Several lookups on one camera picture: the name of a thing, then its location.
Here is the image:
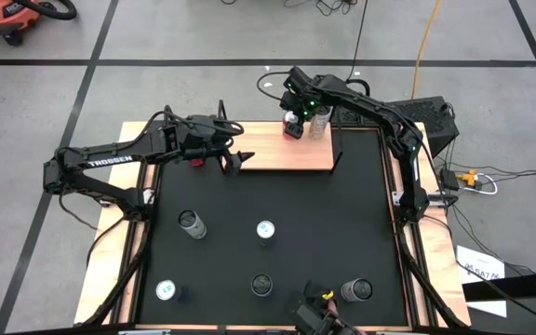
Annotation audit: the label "silver can with dark top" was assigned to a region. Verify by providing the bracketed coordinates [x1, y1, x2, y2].
[178, 208, 208, 241]
[340, 277, 374, 303]
[249, 273, 275, 298]

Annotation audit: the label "black braided cable sleeve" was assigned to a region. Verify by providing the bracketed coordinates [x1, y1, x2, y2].
[395, 221, 467, 328]
[81, 218, 151, 326]

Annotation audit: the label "tangled black cables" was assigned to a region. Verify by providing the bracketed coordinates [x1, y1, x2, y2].
[220, 0, 360, 18]

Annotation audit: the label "black vacuum hose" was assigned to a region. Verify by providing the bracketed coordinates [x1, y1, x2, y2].
[16, 0, 78, 21]

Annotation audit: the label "white paper sign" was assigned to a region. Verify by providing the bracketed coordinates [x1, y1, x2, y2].
[455, 245, 507, 319]

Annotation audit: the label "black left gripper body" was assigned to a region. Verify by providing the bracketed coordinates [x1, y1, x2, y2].
[169, 114, 246, 164]

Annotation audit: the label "yellow floor cable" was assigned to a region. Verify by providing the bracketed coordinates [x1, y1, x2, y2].
[409, 0, 441, 100]

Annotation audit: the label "white cable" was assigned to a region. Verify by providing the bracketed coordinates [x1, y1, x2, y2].
[475, 172, 500, 195]

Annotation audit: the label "black table mat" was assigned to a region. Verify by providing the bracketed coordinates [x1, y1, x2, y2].
[136, 127, 409, 327]

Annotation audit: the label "black computer case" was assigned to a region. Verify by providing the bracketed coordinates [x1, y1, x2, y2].
[332, 96, 460, 157]

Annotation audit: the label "black metal table frame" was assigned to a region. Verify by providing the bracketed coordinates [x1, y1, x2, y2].
[74, 104, 472, 335]

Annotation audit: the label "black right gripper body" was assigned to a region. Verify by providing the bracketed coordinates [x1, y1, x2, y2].
[284, 66, 339, 121]

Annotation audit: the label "yellow plug connector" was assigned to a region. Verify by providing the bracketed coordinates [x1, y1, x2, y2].
[456, 169, 478, 188]

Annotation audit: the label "silver can with orange print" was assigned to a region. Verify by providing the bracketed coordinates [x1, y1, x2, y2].
[308, 104, 333, 141]

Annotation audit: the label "black cable with coil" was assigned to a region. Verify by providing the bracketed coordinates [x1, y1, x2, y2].
[345, 0, 371, 98]

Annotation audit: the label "black beam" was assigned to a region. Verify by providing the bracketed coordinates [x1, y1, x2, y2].
[462, 268, 536, 302]

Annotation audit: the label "wooden shelf with black brackets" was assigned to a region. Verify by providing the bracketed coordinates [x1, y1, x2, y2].
[214, 99, 344, 176]

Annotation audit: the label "black power adapter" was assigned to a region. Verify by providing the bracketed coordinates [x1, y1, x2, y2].
[438, 167, 459, 190]

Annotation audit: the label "teal can with white top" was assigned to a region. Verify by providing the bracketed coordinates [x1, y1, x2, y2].
[154, 278, 190, 302]
[255, 220, 277, 248]

